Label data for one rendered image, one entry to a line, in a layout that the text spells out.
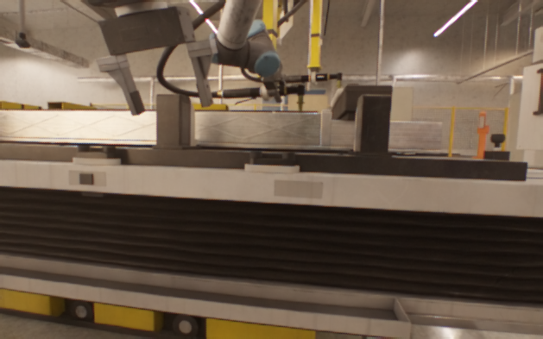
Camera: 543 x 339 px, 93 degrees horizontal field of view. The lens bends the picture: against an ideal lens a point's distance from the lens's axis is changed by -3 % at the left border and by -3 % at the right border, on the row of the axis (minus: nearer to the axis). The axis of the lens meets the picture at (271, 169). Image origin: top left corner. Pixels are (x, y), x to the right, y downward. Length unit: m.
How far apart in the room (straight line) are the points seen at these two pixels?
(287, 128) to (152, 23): 0.45
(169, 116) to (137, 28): 0.26
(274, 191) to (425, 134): 0.63
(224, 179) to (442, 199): 0.45
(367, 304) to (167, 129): 0.80
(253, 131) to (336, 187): 0.33
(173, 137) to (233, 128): 0.20
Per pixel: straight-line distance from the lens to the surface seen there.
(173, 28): 0.47
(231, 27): 0.83
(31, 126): 1.21
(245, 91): 1.32
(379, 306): 1.02
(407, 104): 5.85
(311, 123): 0.78
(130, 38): 0.50
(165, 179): 0.65
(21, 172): 0.90
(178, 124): 0.68
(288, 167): 0.56
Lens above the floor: 0.89
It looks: 5 degrees down
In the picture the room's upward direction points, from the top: 2 degrees clockwise
